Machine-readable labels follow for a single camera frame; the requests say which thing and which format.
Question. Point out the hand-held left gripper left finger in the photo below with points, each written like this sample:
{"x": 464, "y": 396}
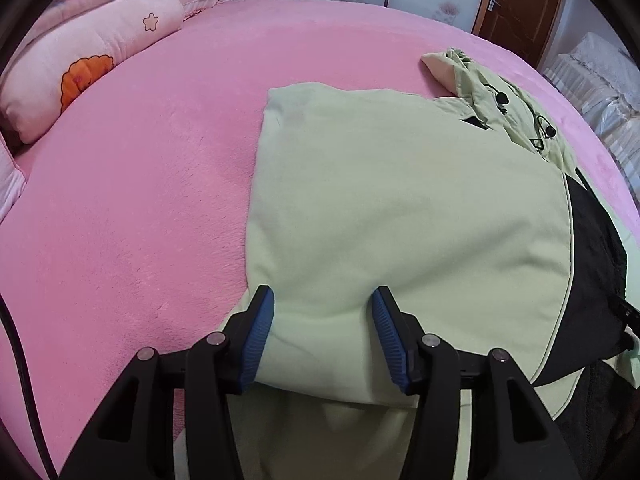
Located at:
{"x": 257, "y": 330}

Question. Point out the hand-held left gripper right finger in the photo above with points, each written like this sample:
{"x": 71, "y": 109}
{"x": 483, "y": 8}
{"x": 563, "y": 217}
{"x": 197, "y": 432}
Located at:
{"x": 387, "y": 340}

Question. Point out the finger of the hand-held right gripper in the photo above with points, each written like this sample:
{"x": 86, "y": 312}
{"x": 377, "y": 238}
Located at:
{"x": 629, "y": 315}

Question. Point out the green and black hooded jacket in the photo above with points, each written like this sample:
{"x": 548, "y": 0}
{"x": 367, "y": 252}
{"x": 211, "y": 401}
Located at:
{"x": 400, "y": 210}

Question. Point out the pink bed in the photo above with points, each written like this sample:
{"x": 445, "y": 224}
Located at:
{"x": 150, "y": 160}

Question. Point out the white lace covered furniture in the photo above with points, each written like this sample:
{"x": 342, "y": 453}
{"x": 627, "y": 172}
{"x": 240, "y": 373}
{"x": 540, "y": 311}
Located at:
{"x": 600, "y": 90}

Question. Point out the brown wooden door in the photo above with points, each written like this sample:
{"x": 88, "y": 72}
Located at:
{"x": 525, "y": 5}

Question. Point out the pink striped pillow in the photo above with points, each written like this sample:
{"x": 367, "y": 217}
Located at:
{"x": 197, "y": 5}

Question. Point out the pink pillow with orange flower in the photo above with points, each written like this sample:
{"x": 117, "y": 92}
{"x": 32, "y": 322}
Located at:
{"x": 100, "y": 35}

